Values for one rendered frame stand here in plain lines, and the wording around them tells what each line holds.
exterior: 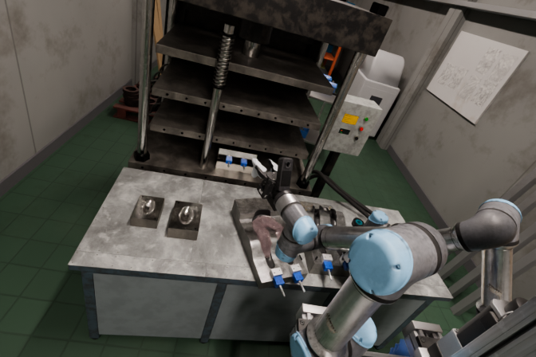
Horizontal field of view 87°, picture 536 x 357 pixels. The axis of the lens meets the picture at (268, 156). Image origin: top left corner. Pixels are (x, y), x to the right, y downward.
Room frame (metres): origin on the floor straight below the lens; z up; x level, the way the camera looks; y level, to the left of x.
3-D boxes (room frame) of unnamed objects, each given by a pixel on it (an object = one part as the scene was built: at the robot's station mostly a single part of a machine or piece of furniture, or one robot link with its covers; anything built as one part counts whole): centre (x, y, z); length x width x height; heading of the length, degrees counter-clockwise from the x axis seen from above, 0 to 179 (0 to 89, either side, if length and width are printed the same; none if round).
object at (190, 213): (1.05, 0.31, 0.83); 0.20 x 0.15 x 0.07; 15
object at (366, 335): (0.51, -0.41, 1.20); 0.13 x 0.12 x 0.14; 126
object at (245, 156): (1.91, 0.27, 0.87); 0.50 x 0.27 x 0.17; 15
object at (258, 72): (2.03, 0.35, 1.51); 1.10 x 0.70 x 0.05; 105
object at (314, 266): (1.27, -0.46, 0.87); 0.50 x 0.26 x 0.14; 15
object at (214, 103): (1.60, 0.41, 1.10); 0.05 x 0.05 x 1.30
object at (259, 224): (1.10, -0.15, 0.90); 0.26 x 0.18 x 0.08; 32
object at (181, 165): (1.98, 0.34, 0.75); 1.30 x 0.84 x 0.06; 105
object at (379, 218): (1.04, -0.57, 1.23); 0.09 x 0.08 x 0.11; 52
